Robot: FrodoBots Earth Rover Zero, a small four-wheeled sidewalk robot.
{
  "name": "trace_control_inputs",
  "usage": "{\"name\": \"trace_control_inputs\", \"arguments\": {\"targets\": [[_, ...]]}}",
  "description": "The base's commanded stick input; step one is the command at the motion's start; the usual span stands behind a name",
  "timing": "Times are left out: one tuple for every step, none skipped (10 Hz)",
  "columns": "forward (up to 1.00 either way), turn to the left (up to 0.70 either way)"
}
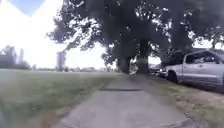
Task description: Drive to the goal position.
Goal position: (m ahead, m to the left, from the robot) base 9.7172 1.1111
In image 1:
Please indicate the wide grass field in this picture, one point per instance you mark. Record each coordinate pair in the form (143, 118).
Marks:
(40, 90)

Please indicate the large dark tree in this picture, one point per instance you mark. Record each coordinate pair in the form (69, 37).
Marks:
(113, 26)

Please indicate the grey concrete path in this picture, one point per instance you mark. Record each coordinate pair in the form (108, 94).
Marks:
(123, 106)

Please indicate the white pickup truck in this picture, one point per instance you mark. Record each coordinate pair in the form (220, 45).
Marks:
(200, 68)

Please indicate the grass verge strip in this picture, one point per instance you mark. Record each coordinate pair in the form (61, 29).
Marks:
(193, 100)

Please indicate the distant row of trees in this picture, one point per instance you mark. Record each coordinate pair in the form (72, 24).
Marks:
(8, 58)

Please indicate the tall grey tower building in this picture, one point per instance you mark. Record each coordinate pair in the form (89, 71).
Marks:
(61, 59)

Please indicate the slim grey tower building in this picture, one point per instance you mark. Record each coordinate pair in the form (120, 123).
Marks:
(21, 56)

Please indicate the tall leafy tree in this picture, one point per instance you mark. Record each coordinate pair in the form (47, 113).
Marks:
(186, 23)

